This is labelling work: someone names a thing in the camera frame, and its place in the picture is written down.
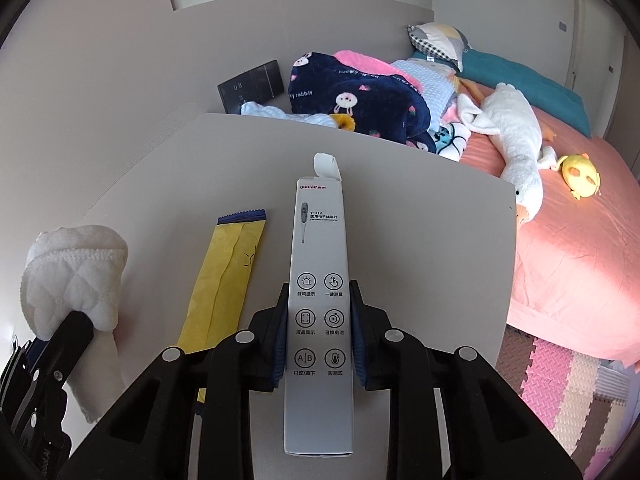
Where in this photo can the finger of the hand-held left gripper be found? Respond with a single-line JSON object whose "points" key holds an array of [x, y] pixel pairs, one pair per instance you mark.
{"points": [[70, 345]]}

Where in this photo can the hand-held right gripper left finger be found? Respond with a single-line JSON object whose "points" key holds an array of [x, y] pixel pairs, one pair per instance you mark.
{"points": [[278, 360]]}

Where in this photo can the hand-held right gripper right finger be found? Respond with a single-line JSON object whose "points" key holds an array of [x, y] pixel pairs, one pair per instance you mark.
{"points": [[359, 355]]}

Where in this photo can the white towel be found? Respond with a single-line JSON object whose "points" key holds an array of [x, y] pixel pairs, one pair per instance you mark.
{"points": [[97, 375]]}

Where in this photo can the white quilted cloth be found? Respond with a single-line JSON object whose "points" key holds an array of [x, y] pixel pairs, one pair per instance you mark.
{"points": [[75, 265]]}

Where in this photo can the white thermometer box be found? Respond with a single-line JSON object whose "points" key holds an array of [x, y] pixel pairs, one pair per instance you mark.
{"points": [[317, 260]]}

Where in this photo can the yellow paper packet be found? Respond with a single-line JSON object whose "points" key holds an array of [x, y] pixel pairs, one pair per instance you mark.
{"points": [[220, 285]]}

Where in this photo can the puzzle foam floor mat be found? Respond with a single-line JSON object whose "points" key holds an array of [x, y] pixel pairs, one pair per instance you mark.
{"points": [[550, 400]]}

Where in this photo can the white cartoon-print cloth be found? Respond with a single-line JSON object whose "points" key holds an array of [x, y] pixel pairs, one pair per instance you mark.
{"points": [[450, 142]]}

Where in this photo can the pink bed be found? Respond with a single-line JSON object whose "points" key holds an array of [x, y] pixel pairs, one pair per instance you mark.
{"points": [[575, 270]]}

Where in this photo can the pale blue baby cloth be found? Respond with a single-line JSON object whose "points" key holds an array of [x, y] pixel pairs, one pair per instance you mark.
{"points": [[280, 112]]}

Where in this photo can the navy rabbit-print blanket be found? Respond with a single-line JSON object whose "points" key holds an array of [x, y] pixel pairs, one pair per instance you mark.
{"points": [[360, 105]]}

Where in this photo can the white ribbed basket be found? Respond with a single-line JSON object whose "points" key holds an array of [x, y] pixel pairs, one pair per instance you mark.
{"points": [[612, 382]]}

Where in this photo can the white goose plush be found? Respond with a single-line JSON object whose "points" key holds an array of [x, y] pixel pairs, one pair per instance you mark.
{"points": [[515, 135]]}

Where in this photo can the light blue dotted blanket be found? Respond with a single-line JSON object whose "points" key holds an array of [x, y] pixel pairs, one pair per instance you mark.
{"points": [[435, 85]]}

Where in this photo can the yellow chick plush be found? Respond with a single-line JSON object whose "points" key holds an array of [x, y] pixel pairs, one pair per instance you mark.
{"points": [[580, 175]]}

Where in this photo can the pink fleece blanket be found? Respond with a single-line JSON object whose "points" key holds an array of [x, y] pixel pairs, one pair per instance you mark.
{"points": [[370, 67]]}

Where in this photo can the teal quilt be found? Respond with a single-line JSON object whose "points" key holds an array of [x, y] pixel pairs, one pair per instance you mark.
{"points": [[525, 85]]}

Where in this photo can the checkered patchwork pillow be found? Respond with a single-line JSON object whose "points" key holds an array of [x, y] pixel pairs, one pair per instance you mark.
{"points": [[440, 42]]}

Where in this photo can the black wall socket panel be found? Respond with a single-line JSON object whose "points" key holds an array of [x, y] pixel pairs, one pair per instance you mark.
{"points": [[250, 87]]}

